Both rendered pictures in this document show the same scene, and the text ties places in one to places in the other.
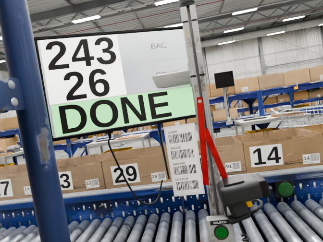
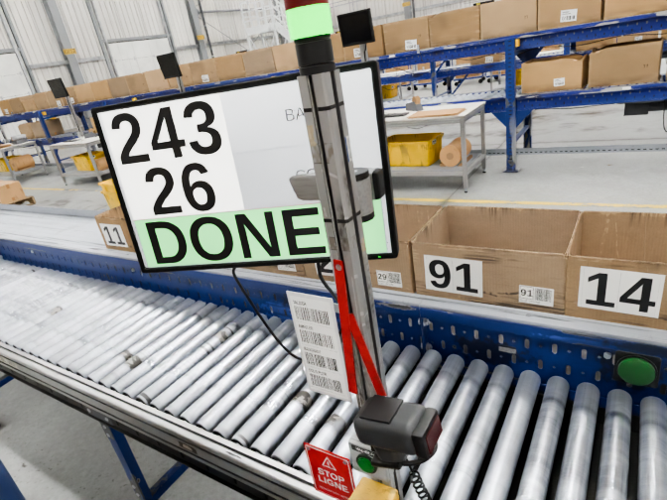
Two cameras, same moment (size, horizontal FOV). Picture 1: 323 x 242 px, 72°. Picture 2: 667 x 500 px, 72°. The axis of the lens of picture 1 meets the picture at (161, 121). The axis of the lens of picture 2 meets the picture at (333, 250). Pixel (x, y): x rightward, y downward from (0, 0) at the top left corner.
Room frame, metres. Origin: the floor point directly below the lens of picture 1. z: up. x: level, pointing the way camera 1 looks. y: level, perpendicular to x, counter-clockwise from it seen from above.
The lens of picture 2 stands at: (0.09, -0.38, 1.57)
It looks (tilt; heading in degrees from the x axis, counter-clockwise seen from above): 24 degrees down; 28
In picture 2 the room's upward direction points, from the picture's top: 10 degrees counter-clockwise
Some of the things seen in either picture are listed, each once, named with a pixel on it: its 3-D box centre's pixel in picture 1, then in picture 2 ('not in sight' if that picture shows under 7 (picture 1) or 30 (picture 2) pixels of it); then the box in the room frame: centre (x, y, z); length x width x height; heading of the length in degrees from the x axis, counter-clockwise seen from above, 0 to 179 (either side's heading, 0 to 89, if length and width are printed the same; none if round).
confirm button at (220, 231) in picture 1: (221, 231); (367, 462); (0.57, -0.11, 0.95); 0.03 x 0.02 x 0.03; 82
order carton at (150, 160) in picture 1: (141, 165); (373, 242); (1.39, 0.17, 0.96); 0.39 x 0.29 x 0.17; 82
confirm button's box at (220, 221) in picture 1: (220, 229); (370, 457); (0.58, -0.11, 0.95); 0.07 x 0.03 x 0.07; 82
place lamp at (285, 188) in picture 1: (285, 189); (636, 372); (1.07, -0.55, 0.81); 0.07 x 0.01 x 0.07; 82
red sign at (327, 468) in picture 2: not in sight; (345, 480); (0.60, -0.04, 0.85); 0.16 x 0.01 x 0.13; 82
